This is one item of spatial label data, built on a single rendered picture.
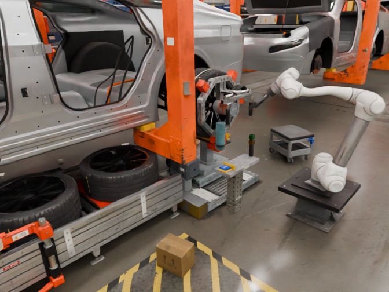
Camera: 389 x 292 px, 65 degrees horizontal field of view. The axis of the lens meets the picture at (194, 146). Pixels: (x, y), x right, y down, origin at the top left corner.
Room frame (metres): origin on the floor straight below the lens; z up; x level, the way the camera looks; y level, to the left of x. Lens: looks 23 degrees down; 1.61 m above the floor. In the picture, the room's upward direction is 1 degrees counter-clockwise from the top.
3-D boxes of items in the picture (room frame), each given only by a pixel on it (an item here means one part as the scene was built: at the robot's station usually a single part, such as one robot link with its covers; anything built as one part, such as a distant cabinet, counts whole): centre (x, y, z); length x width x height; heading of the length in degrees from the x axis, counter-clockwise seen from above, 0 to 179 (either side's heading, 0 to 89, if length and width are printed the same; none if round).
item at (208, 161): (2.91, -0.13, 0.32); 0.40 x 0.30 x 0.28; 135
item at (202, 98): (2.79, -0.25, 0.85); 0.54 x 0.07 x 0.54; 135
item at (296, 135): (3.47, -1.19, 0.17); 0.43 x 0.36 x 0.34; 20
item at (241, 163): (2.37, -0.37, 0.44); 0.43 x 0.17 x 0.03; 135
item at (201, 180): (2.87, -0.09, 0.13); 0.50 x 0.36 x 0.10; 135
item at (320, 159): (2.22, -1.05, 0.48); 0.18 x 0.16 x 0.22; 176
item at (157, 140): (2.57, 0.33, 0.69); 0.52 x 0.17 x 0.35; 45
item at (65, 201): (1.86, 1.19, 0.39); 0.66 x 0.66 x 0.24
